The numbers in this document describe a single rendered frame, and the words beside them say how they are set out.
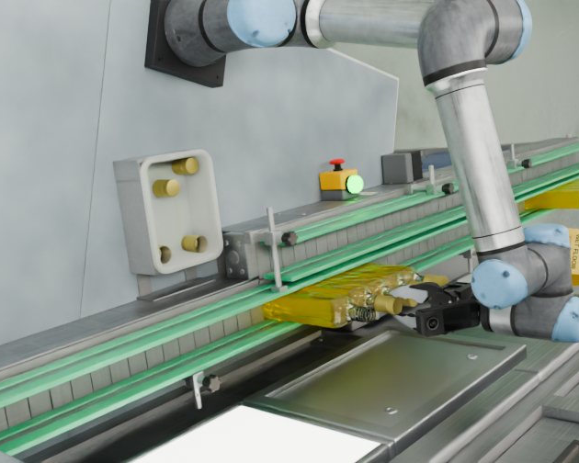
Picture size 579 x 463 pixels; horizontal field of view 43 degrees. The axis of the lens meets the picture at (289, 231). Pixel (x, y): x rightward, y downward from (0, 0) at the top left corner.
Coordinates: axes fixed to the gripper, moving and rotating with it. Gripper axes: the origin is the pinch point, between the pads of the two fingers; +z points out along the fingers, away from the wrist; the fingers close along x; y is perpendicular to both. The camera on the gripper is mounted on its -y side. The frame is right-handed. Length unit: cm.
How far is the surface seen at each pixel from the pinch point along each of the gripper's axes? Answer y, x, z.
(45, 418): -61, -3, 25
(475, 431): -15.3, -14.1, -24.0
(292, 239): -10.9, 14.8, 14.3
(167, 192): -23.5, 26.3, 33.9
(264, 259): -6.3, 9.1, 27.3
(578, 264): 321, -75, 90
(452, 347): 14.2, -12.9, -3.3
